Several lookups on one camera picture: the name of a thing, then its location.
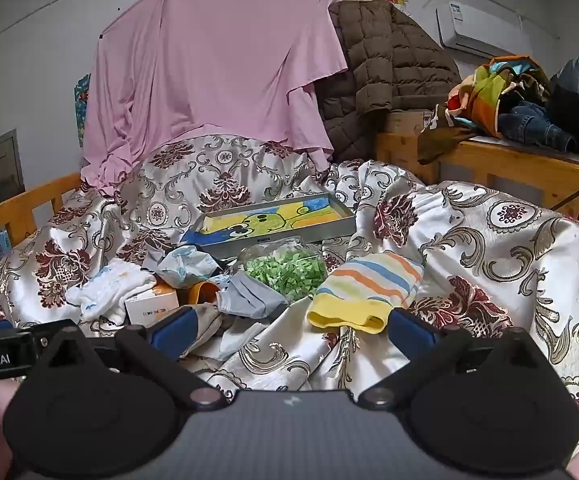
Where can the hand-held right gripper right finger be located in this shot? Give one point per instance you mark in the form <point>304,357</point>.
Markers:
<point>409,330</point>

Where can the pink hanging sheet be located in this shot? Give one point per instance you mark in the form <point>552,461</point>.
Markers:
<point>209,60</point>

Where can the white and orange box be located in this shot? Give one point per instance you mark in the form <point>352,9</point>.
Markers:
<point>152,305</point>

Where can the floral satin blanket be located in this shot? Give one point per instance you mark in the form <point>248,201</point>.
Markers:
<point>469,240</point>

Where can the bag of green pieces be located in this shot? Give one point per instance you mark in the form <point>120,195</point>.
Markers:
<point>284,267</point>

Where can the colourful narrow wall poster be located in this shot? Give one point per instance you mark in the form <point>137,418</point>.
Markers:
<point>82,105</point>

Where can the pale wooden box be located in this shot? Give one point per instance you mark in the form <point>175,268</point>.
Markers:
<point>407,122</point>

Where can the light blue patterned cloth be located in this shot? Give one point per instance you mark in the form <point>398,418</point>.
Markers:
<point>184,265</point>

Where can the blue jeans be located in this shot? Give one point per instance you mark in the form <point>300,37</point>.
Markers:
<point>534,122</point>

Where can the white printed sock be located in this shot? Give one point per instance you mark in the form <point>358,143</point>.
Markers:
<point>109,290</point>

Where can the wooden bed rail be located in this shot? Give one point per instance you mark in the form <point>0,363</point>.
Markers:
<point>19,210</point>

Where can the grey tray with cartoon print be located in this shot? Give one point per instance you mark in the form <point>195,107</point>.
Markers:
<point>269,220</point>

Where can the wooden bunk bed frame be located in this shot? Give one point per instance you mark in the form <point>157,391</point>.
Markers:
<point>509,165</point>

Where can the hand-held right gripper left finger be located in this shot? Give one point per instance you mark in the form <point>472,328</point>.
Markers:
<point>172,332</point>

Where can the orange sock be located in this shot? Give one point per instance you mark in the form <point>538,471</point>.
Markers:
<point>202,292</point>

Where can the colourful clothes pile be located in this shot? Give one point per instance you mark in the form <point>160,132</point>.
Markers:
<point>489,90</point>

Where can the brown puffer jacket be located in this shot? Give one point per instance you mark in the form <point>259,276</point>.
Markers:
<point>384,60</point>

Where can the striped sock with yellow cuff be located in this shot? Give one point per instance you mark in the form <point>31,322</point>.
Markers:
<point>364,285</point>

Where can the grey beige cloth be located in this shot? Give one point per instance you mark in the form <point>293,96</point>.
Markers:
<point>204,322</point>

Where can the white air conditioner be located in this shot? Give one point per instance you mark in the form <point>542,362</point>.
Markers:
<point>489,30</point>

